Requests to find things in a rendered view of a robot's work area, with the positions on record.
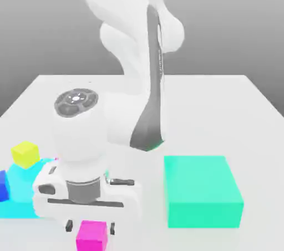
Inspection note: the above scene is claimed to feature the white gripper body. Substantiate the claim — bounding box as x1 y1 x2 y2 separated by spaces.
32 185 143 223

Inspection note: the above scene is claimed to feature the small magenta cube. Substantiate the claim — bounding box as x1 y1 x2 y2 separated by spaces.
75 220 109 251

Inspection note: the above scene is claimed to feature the small blue cube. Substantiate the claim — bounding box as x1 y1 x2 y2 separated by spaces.
0 170 11 203

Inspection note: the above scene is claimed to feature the small yellow cube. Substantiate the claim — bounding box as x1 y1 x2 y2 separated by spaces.
11 141 41 170

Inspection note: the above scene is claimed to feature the large cyan box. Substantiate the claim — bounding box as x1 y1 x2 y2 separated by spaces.
0 157 59 220

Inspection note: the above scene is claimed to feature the large green box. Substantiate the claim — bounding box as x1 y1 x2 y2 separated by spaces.
163 155 245 229

